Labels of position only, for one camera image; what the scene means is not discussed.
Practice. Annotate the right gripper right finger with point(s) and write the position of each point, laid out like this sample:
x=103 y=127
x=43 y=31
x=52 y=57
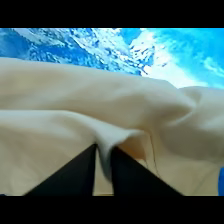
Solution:
x=136 y=178

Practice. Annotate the cream T-shirt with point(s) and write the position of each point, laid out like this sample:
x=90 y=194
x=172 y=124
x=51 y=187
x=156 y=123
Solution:
x=100 y=110

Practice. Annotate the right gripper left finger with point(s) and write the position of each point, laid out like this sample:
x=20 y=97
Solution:
x=71 y=176

